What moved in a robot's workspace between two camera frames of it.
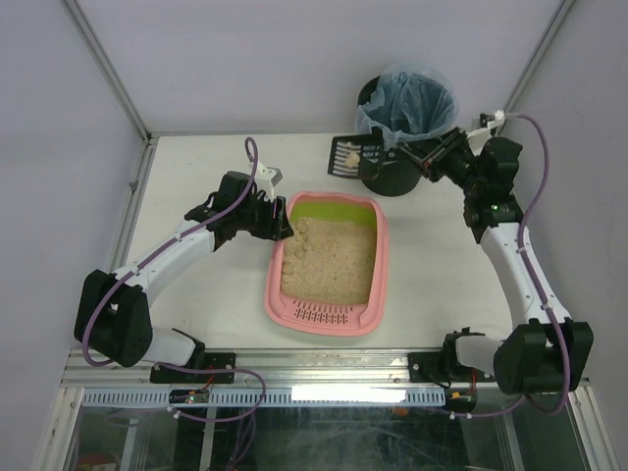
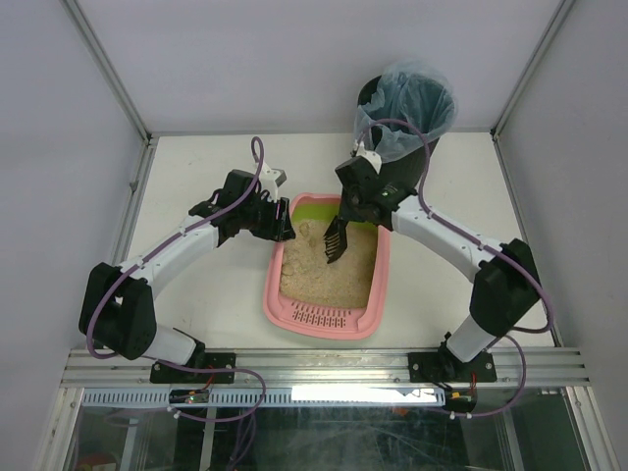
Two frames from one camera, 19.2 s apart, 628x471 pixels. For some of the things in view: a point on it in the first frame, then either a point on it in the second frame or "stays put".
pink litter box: (332, 277) stays put
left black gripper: (271, 219) stays put
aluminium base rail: (270, 370) stays put
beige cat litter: (329, 260) stays put
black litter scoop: (358, 156) -> (336, 238)
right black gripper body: (437, 157) -> (353, 211)
